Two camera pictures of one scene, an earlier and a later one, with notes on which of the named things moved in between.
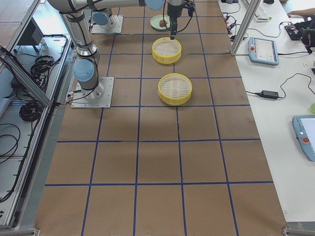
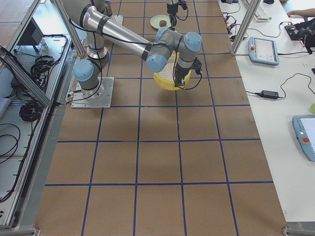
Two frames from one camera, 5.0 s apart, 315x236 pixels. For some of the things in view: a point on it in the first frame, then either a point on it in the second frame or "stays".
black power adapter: x=271 y=95 stays
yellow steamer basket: x=174 y=89 to x=166 y=78
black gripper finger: x=173 y=24 stays
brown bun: x=163 y=23 stays
